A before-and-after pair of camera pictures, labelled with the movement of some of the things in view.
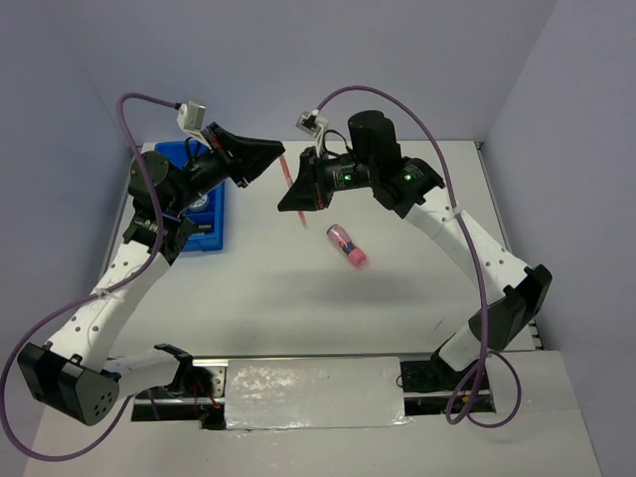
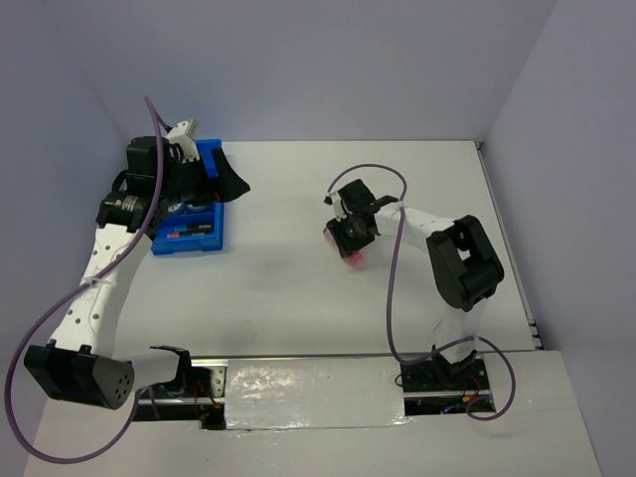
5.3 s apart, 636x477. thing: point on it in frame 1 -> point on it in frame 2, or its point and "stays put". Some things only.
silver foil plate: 276,394 stays put
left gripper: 253,157 -> 231,186
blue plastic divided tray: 209,232 stays put
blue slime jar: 201,204 stays put
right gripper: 311,189 -> 345,243
